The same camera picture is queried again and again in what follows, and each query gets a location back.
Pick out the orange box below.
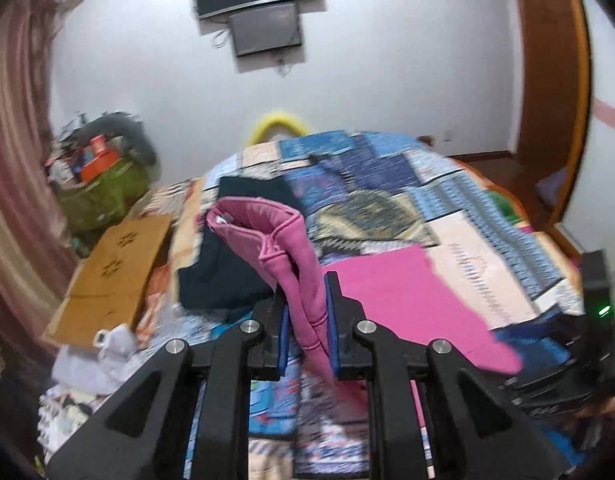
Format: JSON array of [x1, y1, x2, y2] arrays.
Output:
[[80, 152, 125, 183]]

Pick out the wooden lap desk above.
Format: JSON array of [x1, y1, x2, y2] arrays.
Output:
[[42, 212, 175, 348]]

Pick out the blue patchwork quilt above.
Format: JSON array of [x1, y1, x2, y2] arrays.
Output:
[[37, 130, 588, 480]]

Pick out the green fabric storage basket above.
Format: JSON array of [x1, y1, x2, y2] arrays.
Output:
[[57, 160, 148, 233]]

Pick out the pink pants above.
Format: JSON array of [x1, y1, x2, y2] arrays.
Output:
[[206, 196, 523, 411]]

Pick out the wooden wardrobe with white doors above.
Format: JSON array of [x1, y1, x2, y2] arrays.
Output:
[[507, 0, 615, 261]]

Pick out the striped pink curtain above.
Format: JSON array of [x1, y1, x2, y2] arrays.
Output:
[[0, 0, 83, 351]]

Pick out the yellow padded headboard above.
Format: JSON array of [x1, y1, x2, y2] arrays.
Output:
[[250, 110, 308, 146]]

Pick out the orange patterned blanket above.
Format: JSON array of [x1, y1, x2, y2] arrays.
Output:
[[134, 180, 210, 348]]

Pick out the brown wooden door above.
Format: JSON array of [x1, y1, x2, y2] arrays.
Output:
[[520, 0, 572, 196]]

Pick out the purple cloth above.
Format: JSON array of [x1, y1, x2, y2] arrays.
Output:
[[535, 167, 571, 208]]

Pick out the black folded pants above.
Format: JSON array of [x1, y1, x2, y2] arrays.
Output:
[[176, 176, 308, 311]]

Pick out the grey plush toy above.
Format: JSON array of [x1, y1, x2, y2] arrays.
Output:
[[70, 112, 158, 166]]

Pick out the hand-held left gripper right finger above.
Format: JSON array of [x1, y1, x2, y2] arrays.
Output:
[[325, 271, 572, 480]]

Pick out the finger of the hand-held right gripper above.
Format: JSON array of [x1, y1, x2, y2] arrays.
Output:
[[500, 357, 595, 410]]

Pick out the small black wall monitor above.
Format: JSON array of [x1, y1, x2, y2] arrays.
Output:
[[228, 1, 304, 57]]

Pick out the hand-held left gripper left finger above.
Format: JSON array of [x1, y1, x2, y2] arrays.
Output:
[[44, 292, 289, 480]]

